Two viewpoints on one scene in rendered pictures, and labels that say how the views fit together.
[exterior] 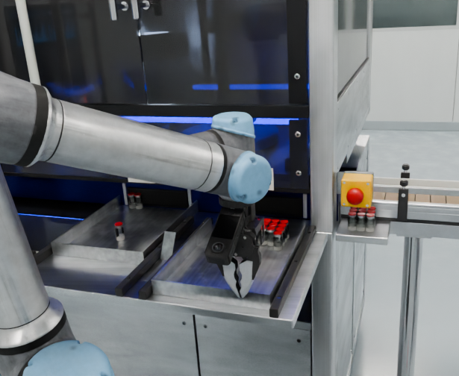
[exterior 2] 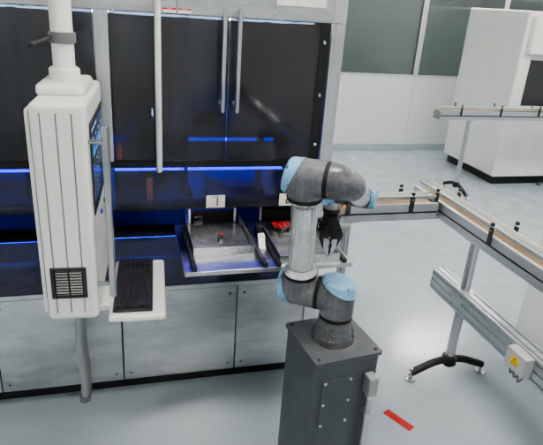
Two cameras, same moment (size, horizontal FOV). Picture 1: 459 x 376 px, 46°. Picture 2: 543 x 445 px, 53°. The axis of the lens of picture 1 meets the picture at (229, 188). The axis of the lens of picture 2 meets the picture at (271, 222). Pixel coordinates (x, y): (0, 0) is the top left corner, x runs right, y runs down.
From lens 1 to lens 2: 1.56 m
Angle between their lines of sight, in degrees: 34
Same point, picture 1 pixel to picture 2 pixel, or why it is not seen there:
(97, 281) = (243, 263)
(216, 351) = (249, 305)
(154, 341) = (207, 310)
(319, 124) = not seen: hidden behind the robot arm
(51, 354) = (329, 277)
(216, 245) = (336, 230)
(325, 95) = (328, 154)
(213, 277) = not seen: hidden behind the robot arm
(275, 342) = not seen: hidden behind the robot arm
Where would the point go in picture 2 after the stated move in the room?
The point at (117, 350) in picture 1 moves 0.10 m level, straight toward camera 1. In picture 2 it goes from (177, 322) to (192, 331)
